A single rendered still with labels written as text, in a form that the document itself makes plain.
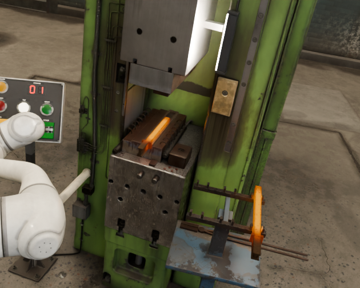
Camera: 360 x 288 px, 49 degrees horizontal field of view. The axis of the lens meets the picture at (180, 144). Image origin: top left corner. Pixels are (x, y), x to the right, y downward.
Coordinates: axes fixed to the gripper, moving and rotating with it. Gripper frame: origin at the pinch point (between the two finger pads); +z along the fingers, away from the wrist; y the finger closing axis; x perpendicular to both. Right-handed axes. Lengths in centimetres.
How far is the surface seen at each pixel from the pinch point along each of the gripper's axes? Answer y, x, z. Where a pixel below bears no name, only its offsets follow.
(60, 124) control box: 6.4, 2.9, 13.3
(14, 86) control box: -14.4, 18.9, 13.3
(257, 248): 82, -38, -44
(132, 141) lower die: 39.7, -2.6, 13.3
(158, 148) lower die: 52, -5, 8
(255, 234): 83, -34, -38
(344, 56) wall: 459, 178, 488
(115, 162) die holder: 32.7, -12.9, 15.4
